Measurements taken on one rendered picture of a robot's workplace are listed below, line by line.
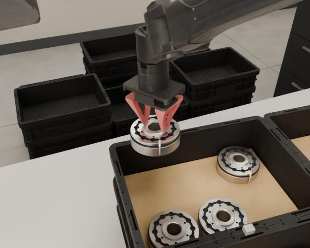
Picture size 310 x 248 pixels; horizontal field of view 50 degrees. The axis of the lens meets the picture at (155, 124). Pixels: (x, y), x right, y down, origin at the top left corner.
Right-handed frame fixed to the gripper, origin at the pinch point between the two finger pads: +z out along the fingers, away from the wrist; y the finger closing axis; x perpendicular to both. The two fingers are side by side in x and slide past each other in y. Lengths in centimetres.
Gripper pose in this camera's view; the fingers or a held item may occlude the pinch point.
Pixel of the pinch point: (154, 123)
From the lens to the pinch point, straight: 67.4
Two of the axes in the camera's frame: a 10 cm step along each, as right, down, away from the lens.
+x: -5.9, 4.8, -6.4
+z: 0.2, 8.1, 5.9
